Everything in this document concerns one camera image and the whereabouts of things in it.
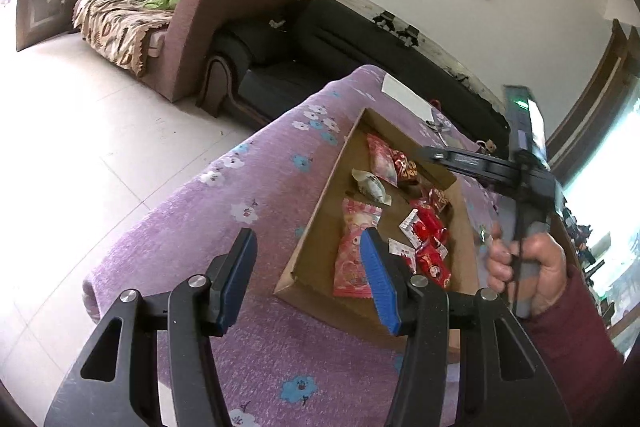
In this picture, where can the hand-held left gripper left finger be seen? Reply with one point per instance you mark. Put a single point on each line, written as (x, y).
(237, 282)

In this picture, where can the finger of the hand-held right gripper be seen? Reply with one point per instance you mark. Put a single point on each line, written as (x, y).
(475, 164)

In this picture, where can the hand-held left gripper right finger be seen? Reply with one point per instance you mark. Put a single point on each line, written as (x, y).
(380, 282)

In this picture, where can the pink snack packet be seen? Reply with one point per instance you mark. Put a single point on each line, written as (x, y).
(352, 257)
(381, 159)

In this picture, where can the small white wrapper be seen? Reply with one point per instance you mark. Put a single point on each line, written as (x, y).
(400, 249)

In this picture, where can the small red gold packet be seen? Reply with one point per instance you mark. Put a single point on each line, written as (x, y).
(440, 201)

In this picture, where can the red gold snack packet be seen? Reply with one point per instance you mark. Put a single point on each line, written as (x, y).
(406, 169)

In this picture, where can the shallow cardboard box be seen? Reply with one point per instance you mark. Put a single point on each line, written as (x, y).
(327, 212)

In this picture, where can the white candy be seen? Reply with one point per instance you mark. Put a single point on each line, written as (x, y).
(372, 189)

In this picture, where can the person's right forearm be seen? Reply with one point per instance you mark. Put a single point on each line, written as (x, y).
(575, 357)

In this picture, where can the person's right hand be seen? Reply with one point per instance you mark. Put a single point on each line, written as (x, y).
(547, 267)

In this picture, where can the small brown figurine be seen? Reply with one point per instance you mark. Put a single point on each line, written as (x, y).
(487, 147)

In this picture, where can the small dark metal object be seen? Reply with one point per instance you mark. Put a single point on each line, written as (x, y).
(436, 125)

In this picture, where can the purple floral tablecloth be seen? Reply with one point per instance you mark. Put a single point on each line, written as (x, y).
(225, 217)

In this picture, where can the bright window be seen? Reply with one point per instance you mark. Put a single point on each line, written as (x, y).
(610, 207)

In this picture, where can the white paper sheet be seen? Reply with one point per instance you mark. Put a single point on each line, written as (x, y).
(407, 97)

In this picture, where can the black gadget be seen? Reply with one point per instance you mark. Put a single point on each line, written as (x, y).
(385, 19)
(407, 35)

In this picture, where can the black sofa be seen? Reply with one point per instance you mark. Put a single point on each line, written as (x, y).
(340, 37)

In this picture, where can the brown sofa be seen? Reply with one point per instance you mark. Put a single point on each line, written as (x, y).
(200, 7)

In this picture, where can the brown patterned blanket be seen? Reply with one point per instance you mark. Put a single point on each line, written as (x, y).
(110, 27)

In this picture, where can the wooden window frame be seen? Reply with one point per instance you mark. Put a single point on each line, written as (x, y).
(600, 82)

